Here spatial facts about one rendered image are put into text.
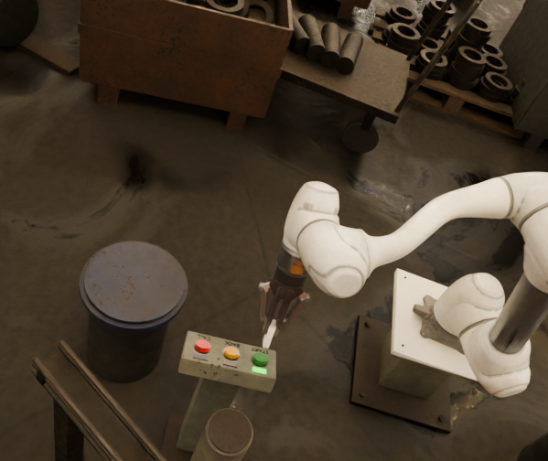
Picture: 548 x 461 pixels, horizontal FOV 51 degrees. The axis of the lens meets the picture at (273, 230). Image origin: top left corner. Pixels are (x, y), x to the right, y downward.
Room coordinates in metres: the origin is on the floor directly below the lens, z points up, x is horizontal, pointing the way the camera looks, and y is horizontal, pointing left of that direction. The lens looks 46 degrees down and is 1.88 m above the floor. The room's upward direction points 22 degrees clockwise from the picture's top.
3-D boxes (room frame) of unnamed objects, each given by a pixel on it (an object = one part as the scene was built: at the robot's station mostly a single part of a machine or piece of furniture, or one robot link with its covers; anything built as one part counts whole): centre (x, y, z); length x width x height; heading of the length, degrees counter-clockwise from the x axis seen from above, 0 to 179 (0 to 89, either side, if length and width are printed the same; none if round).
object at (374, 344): (1.35, -0.68, 0.16); 0.40 x 0.40 x 0.31; 6
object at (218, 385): (0.77, -0.02, 0.31); 0.24 x 0.16 x 0.62; 101
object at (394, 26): (3.75, -0.71, 0.22); 1.20 x 0.81 x 0.44; 96
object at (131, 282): (0.98, 0.33, 0.22); 0.32 x 0.32 x 0.43
